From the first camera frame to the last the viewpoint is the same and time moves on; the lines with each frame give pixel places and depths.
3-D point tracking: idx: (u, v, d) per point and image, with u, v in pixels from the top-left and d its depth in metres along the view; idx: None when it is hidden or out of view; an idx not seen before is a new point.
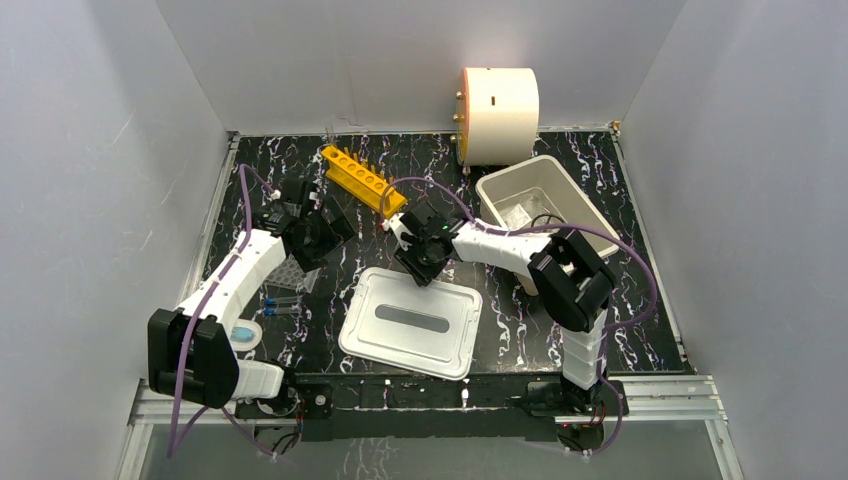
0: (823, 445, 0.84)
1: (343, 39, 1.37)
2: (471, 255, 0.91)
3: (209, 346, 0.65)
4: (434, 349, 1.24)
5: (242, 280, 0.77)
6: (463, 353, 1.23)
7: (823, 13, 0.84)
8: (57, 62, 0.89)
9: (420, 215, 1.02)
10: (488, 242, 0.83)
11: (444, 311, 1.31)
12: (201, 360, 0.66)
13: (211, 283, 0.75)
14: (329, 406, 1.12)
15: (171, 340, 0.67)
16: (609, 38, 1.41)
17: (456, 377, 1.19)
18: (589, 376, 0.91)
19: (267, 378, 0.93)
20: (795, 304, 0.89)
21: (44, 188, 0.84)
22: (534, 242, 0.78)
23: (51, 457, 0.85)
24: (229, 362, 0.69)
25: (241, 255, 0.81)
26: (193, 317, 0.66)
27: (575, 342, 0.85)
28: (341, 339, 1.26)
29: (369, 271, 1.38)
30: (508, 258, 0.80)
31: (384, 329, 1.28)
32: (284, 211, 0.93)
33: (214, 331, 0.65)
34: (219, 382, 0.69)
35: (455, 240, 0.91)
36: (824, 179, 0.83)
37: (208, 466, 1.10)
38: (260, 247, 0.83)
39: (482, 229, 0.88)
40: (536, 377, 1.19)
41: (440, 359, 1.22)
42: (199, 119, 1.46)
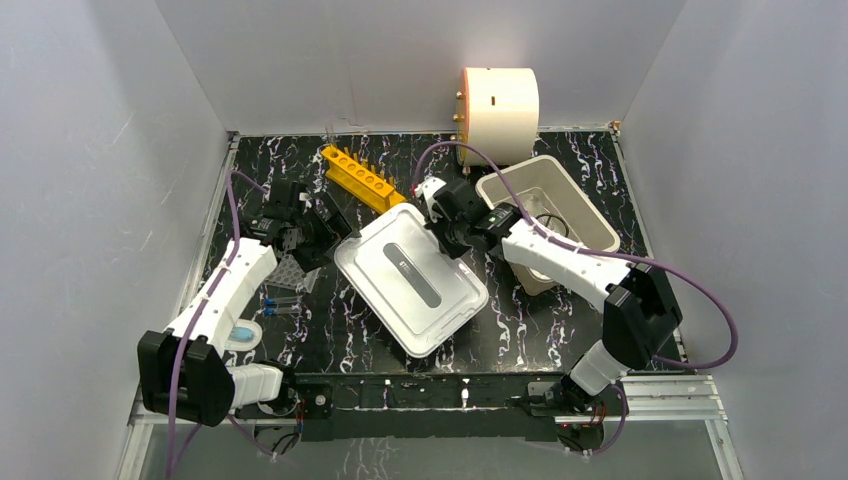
0: (823, 447, 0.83)
1: (343, 39, 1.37)
2: (518, 258, 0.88)
3: (199, 367, 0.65)
4: (414, 315, 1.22)
5: (231, 297, 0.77)
6: (431, 336, 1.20)
7: (823, 13, 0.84)
8: (56, 61, 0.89)
9: (462, 200, 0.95)
10: (557, 256, 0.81)
11: (449, 289, 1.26)
12: (194, 381, 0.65)
13: (201, 299, 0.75)
14: (329, 406, 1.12)
15: (163, 360, 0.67)
16: (609, 39, 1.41)
17: (411, 351, 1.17)
18: (602, 383, 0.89)
19: (267, 383, 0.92)
20: (795, 305, 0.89)
21: (45, 188, 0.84)
22: (607, 268, 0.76)
23: (52, 457, 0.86)
24: (223, 379, 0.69)
25: (230, 268, 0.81)
26: (183, 340, 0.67)
27: (608, 359, 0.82)
28: (339, 255, 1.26)
29: (402, 208, 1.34)
30: (573, 277, 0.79)
31: (384, 272, 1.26)
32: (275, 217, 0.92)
33: (204, 352, 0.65)
34: (215, 400, 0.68)
35: (506, 240, 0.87)
36: (824, 179, 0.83)
37: (207, 466, 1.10)
38: (250, 258, 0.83)
39: (543, 235, 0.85)
40: (536, 377, 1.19)
41: (411, 328, 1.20)
42: (199, 120, 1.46)
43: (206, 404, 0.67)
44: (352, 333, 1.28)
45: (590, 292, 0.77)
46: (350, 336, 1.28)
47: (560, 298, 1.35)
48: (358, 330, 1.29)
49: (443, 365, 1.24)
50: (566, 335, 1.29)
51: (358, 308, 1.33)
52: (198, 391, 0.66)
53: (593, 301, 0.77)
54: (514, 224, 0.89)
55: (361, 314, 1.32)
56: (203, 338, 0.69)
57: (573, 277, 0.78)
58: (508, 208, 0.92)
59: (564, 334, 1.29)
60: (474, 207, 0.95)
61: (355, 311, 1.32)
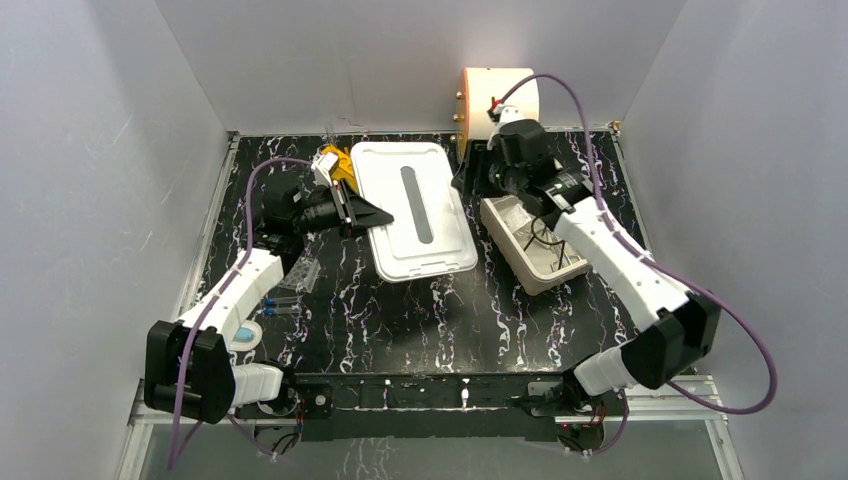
0: (825, 446, 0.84)
1: (343, 39, 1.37)
2: (572, 238, 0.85)
3: (210, 357, 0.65)
4: (406, 244, 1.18)
5: (242, 294, 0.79)
6: (412, 265, 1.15)
7: (823, 14, 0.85)
8: (57, 61, 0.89)
9: (529, 150, 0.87)
10: (617, 256, 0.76)
11: (447, 237, 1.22)
12: (200, 373, 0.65)
13: (211, 296, 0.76)
14: (329, 406, 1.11)
15: (169, 353, 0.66)
16: (609, 39, 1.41)
17: (386, 271, 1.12)
18: (604, 390, 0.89)
19: (265, 386, 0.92)
20: (794, 304, 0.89)
21: (44, 188, 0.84)
22: (665, 290, 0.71)
23: (52, 456, 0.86)
24: (226, 372, 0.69)
25: (241, 271, 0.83)
26: (193, 328, 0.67)
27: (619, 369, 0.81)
28: (355, 149, 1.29)
29: (431, 145, 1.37)
30: (620, 281, 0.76)
31: (388, 187, 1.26)
32: (282, 230, 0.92)
33: (213, 341, 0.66)
34: (218, 394, 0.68)
35: (569, 217, 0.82)
36: (823, 179, 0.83)
37: (206, 466, 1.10)
38: (260, 264, 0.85)
39: (610, 228, 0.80)
40: (536, 377, 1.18)
41: (395, 251, 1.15)
42: (200, 120, 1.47)
43: (209, 398, 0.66)
44: (352, 333, 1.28)
45: (637, 303, 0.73)
46: (349, 336, 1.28)
47: (561, 298, 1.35)
48: (358, 330, 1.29)
49: (443, 365, 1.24)
50: (566, 335, 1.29)
51: (358, 308, 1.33)
52: (204, 381, 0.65)
53: (636, 315, 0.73)
54: (581, 199, 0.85)
55: (360, 314, 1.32)
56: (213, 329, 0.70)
57: (625, 285, 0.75)
58: (576, 176, 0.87)
59: (563, 334, 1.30)
60: (540, 160, 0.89)
61: (355, 311, 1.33)
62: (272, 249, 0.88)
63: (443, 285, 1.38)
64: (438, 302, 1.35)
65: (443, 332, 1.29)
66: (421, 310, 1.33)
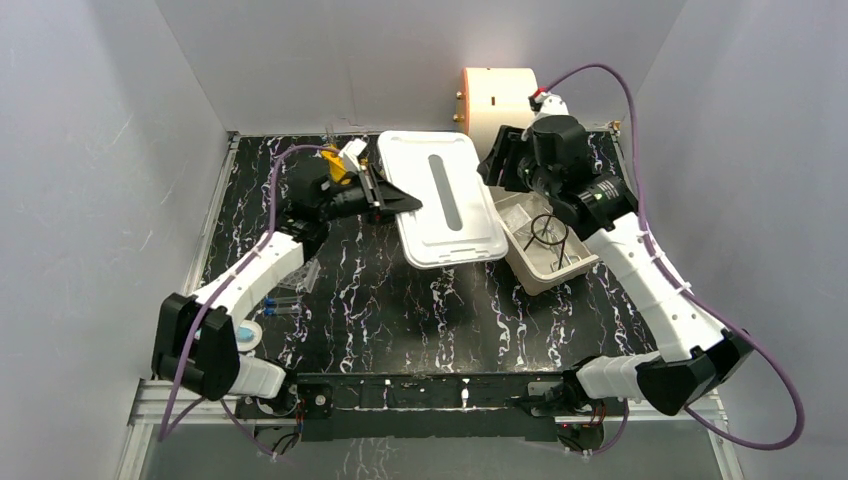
0: (825, 446, 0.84)
1: (344, 39, 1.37)
2: (606, 255, 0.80)
3: (214, 337, 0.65)
4: (435, 233, 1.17)
5: (259, 276, 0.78)
6: (440, 253, 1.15)
7: (823, 16, 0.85)
8: (57, 61, 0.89)
9: (567, 153, 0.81)
10: (653, 283, 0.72)
11: (474, 227, 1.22)
12: (204, 350, 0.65)
13: (228, 275, 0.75)
14: (329, 406, 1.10)
15: (180, 326, 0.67)
16: (610, 39, 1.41)
17: (415, 257, 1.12)
18: (605, 396, 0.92)
19: (266, 382, 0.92)
20: (794, 304, 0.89)
21: (44, 188, 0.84)
22: (700, 328, 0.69)
23: (52, 456, 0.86)
24: (230, 353, 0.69)
25: (260, 254, 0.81)
26: (204, 305, 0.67)
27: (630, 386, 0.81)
28: (382, 137, 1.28)
29: (459, 135, 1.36)
30: (651, 309, 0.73)
31: (416, 176, 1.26)
32: (308, 218, 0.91)
33: (221, 321, 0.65)
34: (218, 374, 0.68)
35: (609, 234, 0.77)
36: (823, 180, 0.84)
37: (207, 466, 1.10)
38: (280, 249, 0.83)
39: (653, 251, 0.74)
40: (535, 377, 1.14)
41: (424, 238, 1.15)
42: (199, 120, 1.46)
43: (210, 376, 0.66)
44: (352, 333, 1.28)
45: (667, 334, 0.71)
46: (350, 336, 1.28)
47: (561, 299, 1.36)
48: (358, 330, 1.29)
49: (443, 365, 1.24)
50: (566, 335, 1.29)
51: (358, 308, 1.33)
52: (207, 360, 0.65)
53: (664, 346, 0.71)
54: (622, 213, 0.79)
55: (360, 314, 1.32)
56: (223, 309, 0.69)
57: (658, 314, 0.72)
58: (617, 184, 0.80)
59: (563, 334, 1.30)
60: (577, 164, 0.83)
61: (355, 311, 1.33)
62: (295, 235, 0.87)
63: (443, 285, 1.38)
64: (438, 302, 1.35)
65: (443, 332, 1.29)
66: (421, 310, 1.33)
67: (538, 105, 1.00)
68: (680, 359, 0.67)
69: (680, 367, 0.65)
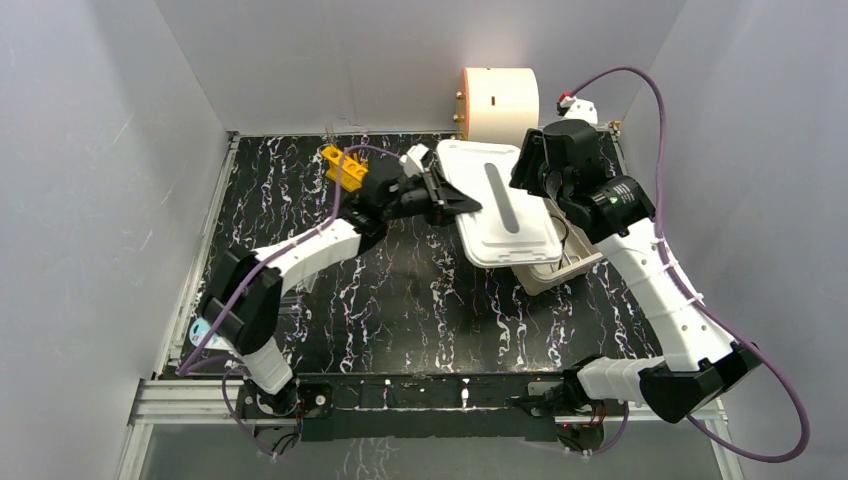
0: (826, 446, 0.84)
1: (344, 38, 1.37)
2: (617, 260, 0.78)
3: (261, 293, 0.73)
4: (494, 233, 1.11)
5: (314, 253, 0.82)
6: (502, 253, 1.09)
7: (823, 16, 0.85)
8: (58, 61, 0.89)
9: (579, 154, 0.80)
10: (664, 292, 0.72)
11: (534, 228, 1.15)
12: (250, 303, 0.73)
13: (289, 242, 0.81)
14: (329, 406, 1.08)
15: (236, 276, 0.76)
16: (610, 39, 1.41)
17: (477, 257, 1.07)
18: (605, 397, 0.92)
19: (276, 373, 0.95)
20: (795, 304, 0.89)
21: (44, 188, 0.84)
22: (709, 340, 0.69)
23: (52, 456, 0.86)
24: (270, 315, 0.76)
25: (321, 232, 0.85)
26: (261, 262, 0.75)
27: (633, 391, 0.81)
28: (442, 144, 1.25)
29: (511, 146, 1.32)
30: (659, 317, 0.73)
31: (475, 181, 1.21)
32: (371, 213, 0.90)
33: (274, 280, 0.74)
34: (255, 331, 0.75)
35: (622, 240, 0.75)
36: (824, 180, 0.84)
37: (206, 467, 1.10)
38: (340, 233, 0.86)
39: (667, 260, 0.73)
40: (535, 377, 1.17)
41: (484, 238, 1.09)
42: (199, 120, 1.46)
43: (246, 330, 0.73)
44: (352, 333, 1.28)
45: (675, 344, 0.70)
46: (350, 336, 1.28)
47: (561, 298, 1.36)
48: (358, 330, 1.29)
49: (443, 365, 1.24)
50: (566, 335, 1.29)
51: (358, 308, 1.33)
52: (249, 314, 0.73)
53: (671, 355, 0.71)
54: (637, 219, 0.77)
55: (360, 314, 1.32)
56: (276, 269, 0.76)
57: (668, 324, 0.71)
58: (631, 187, 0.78)
59: (564, 334, 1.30)
60: (588, 166, 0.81)
61: (355, 311, 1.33)
62: (356, 227, 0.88)
63: (443, 285, 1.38)
64: (439, 302, 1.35)
65: (443, 332, 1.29)
66: (421, 310, 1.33)
67: (564, 110, 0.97)
68: (688, 370, 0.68)
69: (689, 379, 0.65)
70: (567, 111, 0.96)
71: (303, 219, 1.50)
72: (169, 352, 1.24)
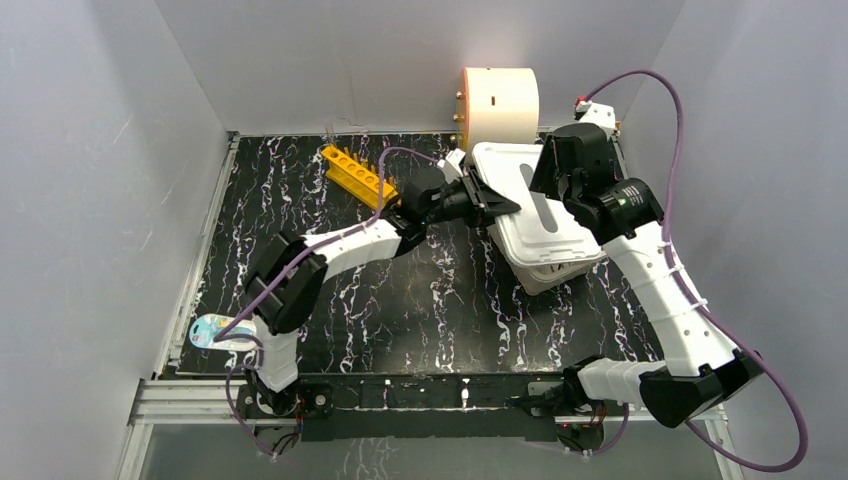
0: (828, 447, 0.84)
1: (344, 38, 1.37)
2: (622, 262, 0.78)
3: (305, 276, 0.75)
4: (532, 230, 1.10)
5: (359, 247, 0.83)
6: (541, 251, 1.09)
7: (824, 17, 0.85)
8: (59, 61, 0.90)
9: (588, 155, 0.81)
10: (668, 296, 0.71)
11: (568, 225, 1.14)
12: (293, 283, 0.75)
13: (335, 234, 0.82)
14: (328, 406, 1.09)
15: (283, 257, 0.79)
16: (610, 39, 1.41)
17: (517, 258, 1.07)
18: (604, 397, 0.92)
19: (282, 372, 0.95)
20: (796, 304, 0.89)
21: (45, 188, 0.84)
22: (710, 345, 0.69)
23: (52, 456, 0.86)
24: (309, 301, 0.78)
25: (366, 229, 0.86)
26: (308, 248, 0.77)
27: (633, 392, 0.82)
28: (477, 148, 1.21)
29: None
30: (660, 320, 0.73)
31: (515, 184, 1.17)
32: (411, 217, 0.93)
33: (321, 265, 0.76)
34: (293, 313, 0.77)
35: (629, 242, 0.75)
36: (825, 179, 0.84)
37: (206, 467, 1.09)
38: (383, 232, 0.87)
39: (674, 264, 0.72)
40: (536, 377, 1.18)
41: (522, 237, 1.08)
42: (200, 120, 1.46)
43: (286, 309, 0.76)
44: (352, 333, 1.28)
45: (676, 348, 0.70)
46: (349, 336, 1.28)
47: (561, 299, 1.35)
48: (358, 330, 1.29)
49: (443, 365, 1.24)
50: (566, 335, 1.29)
51: (358, 308, 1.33)
52: (290, 294, 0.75)
53: (672, 359, 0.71)
54: (645, 222, 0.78)
55: (360, 314, 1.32)
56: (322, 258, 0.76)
57: (670, 328, 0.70)
58: (640, 190, 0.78)
59: (564, 334, 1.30)
60: (596, 168, 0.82)
61: (355, 311, 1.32)
62: (399, 229, 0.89)
63: (443, 285, 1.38)
64: (438, 302, 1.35)
65: (443, 332, 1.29)
66: (421, 310, 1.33)
67: (580, 114, 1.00)
68: (688, 374, 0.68)
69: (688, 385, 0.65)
70: (584, 114, 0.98)
71: (304, 219, 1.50)
72: (169, 352, 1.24)
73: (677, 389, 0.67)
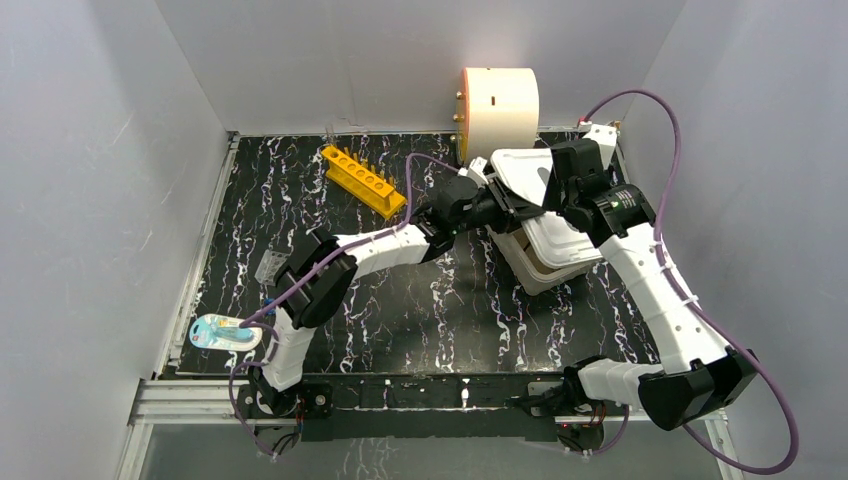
0: (828, 447, 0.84)
1: (344, 39, 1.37)
2: (616, 261, 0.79)
3: (336, 274, 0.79)
4: (558, 231, 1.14)
5: (389, 249, 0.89)
6: (570, 250, 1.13)
7: (825, 18, 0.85)
8: (59, 62, 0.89)
9: (582, 165, 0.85)
10: (660, 294, 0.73)
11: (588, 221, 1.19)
12: (324, 280, 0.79)
13: (368, 236, 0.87)
14: (328, 406, 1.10)
15: (315, 255, 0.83)
16: (610, 39, 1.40)
17: (551, 260, 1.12)
18: (604, 397, 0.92)
19: (289, 372, 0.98)
20: (796, 305, 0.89)
21: (45, 188, 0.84)
22: (703, 342, 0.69)
23: (52, 456, 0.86)
24: (336, 300, 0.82)
25: (396, 233, 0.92)
26: (341, 248, 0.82)
27: (633, 393, 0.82)
28: (496, 155, 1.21)
29: None
30: (654, 318, 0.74)
31: (535, 188, 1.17)
32: (440, 225, 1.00)
33: (351, 266, 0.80)
34: (320, 311, 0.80)
35: (620, 241, 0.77)
36: (826, 180, 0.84)
37: (207, 466, 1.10)
38: (412, 238, 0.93)
39: (664, 262, 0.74)
40: (536, 377, 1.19)
41: (551, 239, 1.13)
42: (200, 120, 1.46)
43: (313, 305, 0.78)
44: (352, 333, 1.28)
45: (669, 345, 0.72)
46: (349, 336, 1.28)
47: (561, 299, 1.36)
48: (358, 330, 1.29)
49: (443, 365, 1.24)
50: (566, 335, 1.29)
51: (358, 308, 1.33)
52: (320, 290, 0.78)
53: (666, 356, 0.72)
54: (636, 223, 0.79)
55: (360, 315, 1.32)
56: (352, 257, 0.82)
57: (662, 325, 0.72)
58: (634, 194, 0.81)
59: (564, 334, 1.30)
60: (591, 176, 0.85)
61: (355, 312, 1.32)
62: (426, 236, 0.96)
63: (443, 285, 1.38)
64: (439, 302, 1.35)
65: (443, 332, 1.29)
66: (421, 310, 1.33)
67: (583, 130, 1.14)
68: (680, 370, 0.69)
69: (678, 379, 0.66)
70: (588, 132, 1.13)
71: (304, 219, 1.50)
72: (170, 352, 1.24)
73: (669, 384, 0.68)
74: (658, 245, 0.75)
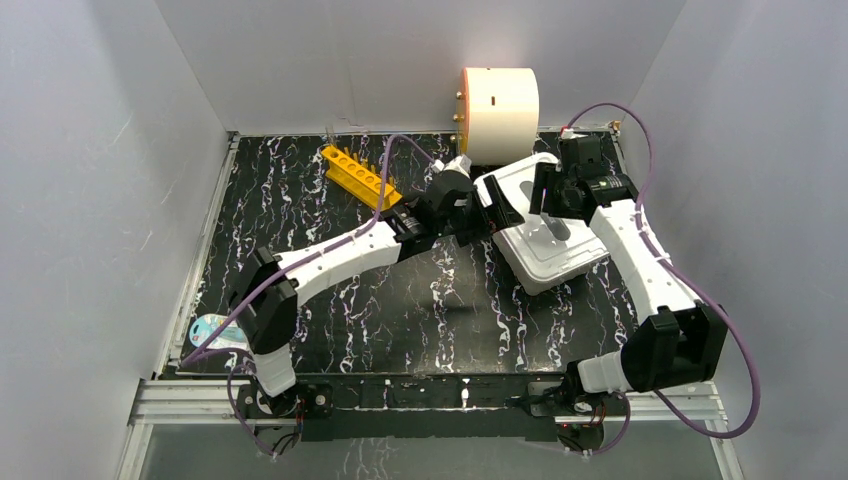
0: (828, 446, 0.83)
1: (344, 38, 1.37)
2: (599, 229, 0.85)
3: (274, 305, 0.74)
4: (541, 250, 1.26)
5: (341, 262, 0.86)
6: (555, 264, 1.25)
7: (824, 18, 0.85)
8: (59, 63, 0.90)
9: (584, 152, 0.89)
10: (635, 252, 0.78)
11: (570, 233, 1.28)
12: (265, 310, 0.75)
13: (315, 252, 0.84)
14: (329, 406, 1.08)
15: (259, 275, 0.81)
16: (610, 39, 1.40)
17: (539, 275, 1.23)
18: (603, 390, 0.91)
19: (276, 381, 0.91)
20: (796, 303, 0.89)
21: (44, 187, 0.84)
22: (674, 293, 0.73)
23: (51, 456, 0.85)
24: (287, 326, 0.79)
25: (355, 240, 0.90)
26: (280, 271, 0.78)
27: (619, 371, 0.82)
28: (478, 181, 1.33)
29: (542, 155, 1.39)
30: (631, 276, 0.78)
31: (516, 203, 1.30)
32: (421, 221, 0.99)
33: (290, 293, 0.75)
34: (270, 336, 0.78)
35: (602, 209, 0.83)
36: (824, 179, 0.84)
37: (207, 466, 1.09)
38: (376, 242, 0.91)
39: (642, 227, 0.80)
40: (536, 377, 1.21)
41: (536, 257, 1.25)
42: (199, 120, 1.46)
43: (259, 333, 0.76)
44: (352, 333, 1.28)
45: (642, 298, 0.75)
46: (349, 336, 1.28)
47: (560, 298, 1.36)
48: (358, 330, 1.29)
49: (443, 365, 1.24)
50: (566, 335, 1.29)
51: (358, 308, 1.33)
52: (261, 321, 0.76)
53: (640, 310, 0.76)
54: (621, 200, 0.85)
55: (360, 315, 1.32)
56: (294, 282, 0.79)
57: (636, 279, 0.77)
58: (624, 180, 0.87)
59: (563, 334, 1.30)
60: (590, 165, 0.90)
61: (355, 312, 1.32)
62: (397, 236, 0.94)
63: (443, 285, 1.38)
64: (438, 302, 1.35)
65: (443, 332, 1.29)
66: (421, 310, 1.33)
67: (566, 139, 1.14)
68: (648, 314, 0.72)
69: (644, 325, 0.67)
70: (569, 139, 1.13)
71: (304, 219, 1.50)
72: (169, 352, 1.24)
73: (640, 336, 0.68)
74: (638, 214, 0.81)
